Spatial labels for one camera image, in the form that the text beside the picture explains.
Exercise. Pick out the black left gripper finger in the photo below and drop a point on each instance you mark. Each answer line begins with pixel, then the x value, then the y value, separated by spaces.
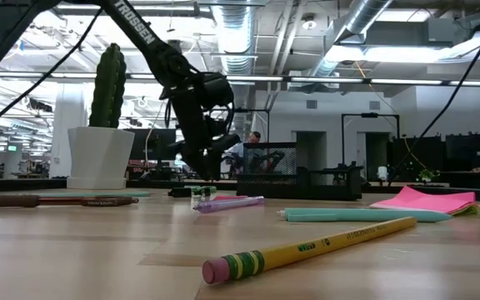
pixel 196 168
pixel 215 166

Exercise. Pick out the small pink eraser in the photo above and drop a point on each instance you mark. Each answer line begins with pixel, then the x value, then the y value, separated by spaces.
pixel 227 197

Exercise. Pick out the purple pen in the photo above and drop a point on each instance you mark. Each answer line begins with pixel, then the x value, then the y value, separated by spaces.
pixel 229 204

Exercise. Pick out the black mesh desk organizer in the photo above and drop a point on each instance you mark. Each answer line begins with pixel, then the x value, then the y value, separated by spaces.
pixel 302 179

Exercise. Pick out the yellow pencil with pink eraser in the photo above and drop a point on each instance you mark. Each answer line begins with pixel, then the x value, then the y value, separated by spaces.
pixel 306 248

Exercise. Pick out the brown mechanical pencil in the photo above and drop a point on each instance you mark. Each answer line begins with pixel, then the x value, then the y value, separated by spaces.
pixel 56 201

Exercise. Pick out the pink sticky note pad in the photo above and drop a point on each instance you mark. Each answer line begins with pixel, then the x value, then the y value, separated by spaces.
pixel 427 202

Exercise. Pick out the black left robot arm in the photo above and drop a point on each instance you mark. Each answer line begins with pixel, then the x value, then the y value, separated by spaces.
pixel 140 33

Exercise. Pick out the person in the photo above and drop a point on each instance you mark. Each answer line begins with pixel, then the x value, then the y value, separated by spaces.
pixel 240 150

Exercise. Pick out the black computer monitor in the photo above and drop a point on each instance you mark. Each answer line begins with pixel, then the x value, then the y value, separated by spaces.
pixel 156 143

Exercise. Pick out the green cactus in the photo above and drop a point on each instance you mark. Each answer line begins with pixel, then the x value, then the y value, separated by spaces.
pixel 107 87

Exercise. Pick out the white hexagonal plant pot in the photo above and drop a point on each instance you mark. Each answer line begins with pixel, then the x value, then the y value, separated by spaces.
pixel 100 156

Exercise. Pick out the white bottle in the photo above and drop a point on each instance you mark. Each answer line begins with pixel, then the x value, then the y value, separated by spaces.
pixel 382 173

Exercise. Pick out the small green potted plant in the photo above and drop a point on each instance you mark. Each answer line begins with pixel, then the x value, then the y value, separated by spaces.
pixel 427 174

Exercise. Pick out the black cabinet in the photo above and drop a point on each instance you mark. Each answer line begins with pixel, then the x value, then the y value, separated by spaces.
pixel 469 156

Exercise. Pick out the black aluminium table frame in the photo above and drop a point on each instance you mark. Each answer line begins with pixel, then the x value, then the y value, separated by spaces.
pixel 36 184

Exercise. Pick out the black metal stand frame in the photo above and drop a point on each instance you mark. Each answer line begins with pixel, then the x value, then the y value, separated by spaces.
pixel 370 115

